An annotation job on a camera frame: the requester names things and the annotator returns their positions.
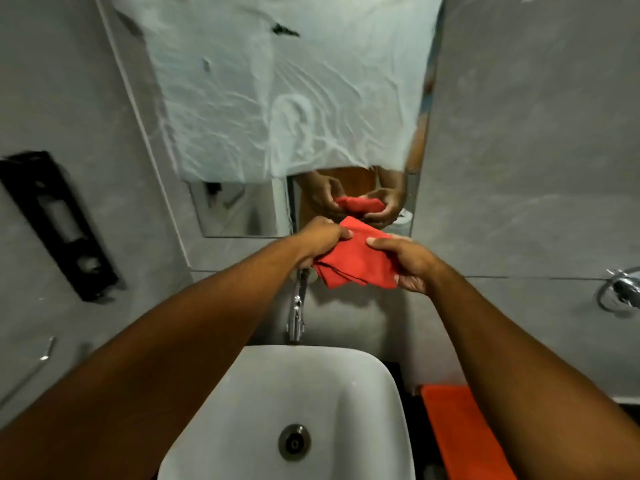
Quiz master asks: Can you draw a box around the person's right hand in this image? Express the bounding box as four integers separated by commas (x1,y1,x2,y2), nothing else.
366,236,444,296

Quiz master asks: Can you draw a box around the person's left hand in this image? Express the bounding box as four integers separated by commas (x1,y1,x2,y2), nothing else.
295,216,354,269

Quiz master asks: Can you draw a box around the red cloth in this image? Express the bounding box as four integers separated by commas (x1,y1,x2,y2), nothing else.
312,216,401,290

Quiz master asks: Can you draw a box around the person's right forearm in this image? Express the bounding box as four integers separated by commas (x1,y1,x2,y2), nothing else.
428,267,640,480

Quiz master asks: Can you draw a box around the person's left forearm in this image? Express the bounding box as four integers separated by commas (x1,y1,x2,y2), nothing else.
0,236,304,480

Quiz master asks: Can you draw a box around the chrome faucet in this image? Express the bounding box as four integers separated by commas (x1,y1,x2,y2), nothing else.
286,267,319,344

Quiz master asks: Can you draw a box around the white plastic sheet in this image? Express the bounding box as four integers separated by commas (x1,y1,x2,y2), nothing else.
111,0,445,184

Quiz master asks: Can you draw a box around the white ceramic sink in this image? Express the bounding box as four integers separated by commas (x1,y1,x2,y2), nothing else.
157,345,417,480

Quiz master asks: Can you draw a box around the metal sink drain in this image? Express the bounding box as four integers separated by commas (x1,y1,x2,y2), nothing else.
277,424,312,462

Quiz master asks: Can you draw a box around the wall mirror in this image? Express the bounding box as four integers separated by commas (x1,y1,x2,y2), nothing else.
95,0,446,239

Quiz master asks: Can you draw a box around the chrome wall valve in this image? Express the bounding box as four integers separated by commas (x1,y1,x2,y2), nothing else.
596,266,640,314

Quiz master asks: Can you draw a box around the black wall holder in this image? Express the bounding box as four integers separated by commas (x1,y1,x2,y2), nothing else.
0,151,121,303

